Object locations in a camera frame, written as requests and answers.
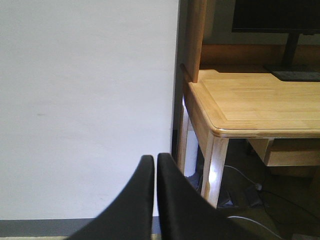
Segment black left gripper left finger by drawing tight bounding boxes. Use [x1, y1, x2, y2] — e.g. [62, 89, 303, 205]
[68, 155, 154, 240]

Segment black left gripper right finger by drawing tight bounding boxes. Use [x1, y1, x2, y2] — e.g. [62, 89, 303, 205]
[157, 153, 240, 240]

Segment wooden desk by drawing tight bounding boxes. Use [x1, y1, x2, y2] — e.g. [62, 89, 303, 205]
[177, 0, 320, 207]

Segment black computer monitor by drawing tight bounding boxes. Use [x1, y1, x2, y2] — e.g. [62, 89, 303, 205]
[231, 0, 320, 83]

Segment white cable under desk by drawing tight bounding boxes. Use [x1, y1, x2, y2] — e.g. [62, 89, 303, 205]
[223, 164, 283, 240]

